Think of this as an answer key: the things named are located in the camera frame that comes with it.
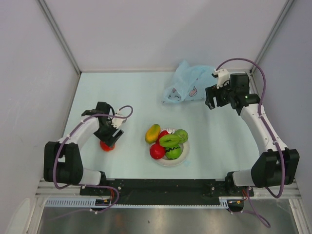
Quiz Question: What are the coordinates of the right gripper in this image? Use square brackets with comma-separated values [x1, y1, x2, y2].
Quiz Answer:
[205, 78, 235, 110]

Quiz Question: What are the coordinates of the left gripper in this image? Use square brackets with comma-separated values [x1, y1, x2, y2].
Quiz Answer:
[93, 119, 123, 148]

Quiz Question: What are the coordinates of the orange red tomato toy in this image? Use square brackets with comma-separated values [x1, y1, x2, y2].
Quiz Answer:
[99, 141, 115, 152]

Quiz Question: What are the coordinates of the light blue plastic bag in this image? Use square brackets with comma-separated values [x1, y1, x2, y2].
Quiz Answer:
[162, 60, 216, 104]

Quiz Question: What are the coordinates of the yellow orange mango toy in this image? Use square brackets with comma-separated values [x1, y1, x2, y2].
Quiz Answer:
[145, 124, 161, 144]

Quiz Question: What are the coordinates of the red bell pepper toy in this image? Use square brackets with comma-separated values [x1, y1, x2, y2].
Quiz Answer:
[156, 130, 169, 144]

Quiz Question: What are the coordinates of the red apple toy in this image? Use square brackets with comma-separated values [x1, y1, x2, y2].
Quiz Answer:
[150, 144, 166, 160]

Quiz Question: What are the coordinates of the green custard apple toy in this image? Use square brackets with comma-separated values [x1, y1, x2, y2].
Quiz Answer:
[174, 129, 189, 144]

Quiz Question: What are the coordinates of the small green lime toy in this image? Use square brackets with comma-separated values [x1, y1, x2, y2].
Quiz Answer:
[159, 134, 181, 148]

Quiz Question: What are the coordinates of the green watermelon toy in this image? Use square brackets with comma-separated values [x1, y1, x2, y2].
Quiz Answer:
[165, 144, 182, 160]

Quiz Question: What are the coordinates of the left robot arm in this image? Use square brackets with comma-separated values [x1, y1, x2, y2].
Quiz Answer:
[43, 102, 126, 195]

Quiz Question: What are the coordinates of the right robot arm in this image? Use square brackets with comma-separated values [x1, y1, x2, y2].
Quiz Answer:
[205, 69, 300, 195]

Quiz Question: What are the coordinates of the white paper plate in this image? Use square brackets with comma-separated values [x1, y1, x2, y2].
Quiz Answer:
[145, 124, 190, 167]

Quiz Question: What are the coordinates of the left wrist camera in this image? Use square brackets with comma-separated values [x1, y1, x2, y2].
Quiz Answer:
[112, 110, 127, 129]

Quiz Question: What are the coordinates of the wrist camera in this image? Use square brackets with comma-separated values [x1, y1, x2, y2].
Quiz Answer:
[112, 110, 127, 129]
[212, 68, 230, 89]

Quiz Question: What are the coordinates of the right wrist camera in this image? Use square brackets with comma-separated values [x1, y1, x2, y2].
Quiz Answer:
[212, 68, 230, 89]

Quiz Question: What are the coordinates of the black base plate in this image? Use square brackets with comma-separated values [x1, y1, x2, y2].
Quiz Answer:
[79, 178, 254, 205]

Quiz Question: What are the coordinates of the white cable duct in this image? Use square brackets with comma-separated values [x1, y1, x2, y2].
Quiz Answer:
[45, 197, 229, 209]

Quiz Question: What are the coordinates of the aluminium rail frame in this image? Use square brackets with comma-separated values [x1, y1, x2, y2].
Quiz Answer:
[35, 179, 303, 199]

